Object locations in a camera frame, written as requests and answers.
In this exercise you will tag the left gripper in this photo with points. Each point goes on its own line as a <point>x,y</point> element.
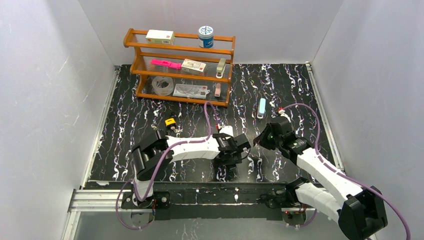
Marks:
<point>239,147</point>

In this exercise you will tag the yellow padlock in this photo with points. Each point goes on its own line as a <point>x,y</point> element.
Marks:
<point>171,123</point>

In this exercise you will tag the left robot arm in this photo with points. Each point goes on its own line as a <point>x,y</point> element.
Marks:
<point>156,151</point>

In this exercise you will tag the white blue stapler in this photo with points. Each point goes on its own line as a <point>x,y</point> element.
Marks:
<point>261,110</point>

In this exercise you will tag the flat packaged card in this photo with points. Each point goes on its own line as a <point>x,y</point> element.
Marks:
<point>190,91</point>

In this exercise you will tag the beige small stapler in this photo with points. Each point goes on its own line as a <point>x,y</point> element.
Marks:
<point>220,68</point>

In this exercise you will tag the white box middle shelf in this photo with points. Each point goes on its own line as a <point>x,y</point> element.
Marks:
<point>193,67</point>

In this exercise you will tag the white box shelf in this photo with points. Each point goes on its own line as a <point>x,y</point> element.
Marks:
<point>160,37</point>
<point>193,67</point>

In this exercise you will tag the clear tape roll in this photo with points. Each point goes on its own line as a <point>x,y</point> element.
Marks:
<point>163,85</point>

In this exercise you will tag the wooden three-tier shelf rack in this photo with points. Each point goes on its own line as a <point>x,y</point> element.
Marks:
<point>185,46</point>

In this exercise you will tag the pink flat tool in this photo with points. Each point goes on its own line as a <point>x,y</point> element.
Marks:
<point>168,64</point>

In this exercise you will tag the blue round jar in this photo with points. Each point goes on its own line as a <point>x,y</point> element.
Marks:
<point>206,37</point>

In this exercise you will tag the white box top shelf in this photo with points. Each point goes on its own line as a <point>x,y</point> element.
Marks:
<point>160,37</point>

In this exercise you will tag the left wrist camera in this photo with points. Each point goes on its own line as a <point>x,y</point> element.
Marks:
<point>226,129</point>

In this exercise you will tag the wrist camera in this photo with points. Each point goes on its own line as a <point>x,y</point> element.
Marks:
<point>226,129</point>
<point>283,113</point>

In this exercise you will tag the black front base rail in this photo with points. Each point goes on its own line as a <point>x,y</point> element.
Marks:
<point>218,200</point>

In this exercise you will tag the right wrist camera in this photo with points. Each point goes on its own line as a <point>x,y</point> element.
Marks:
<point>283,113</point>

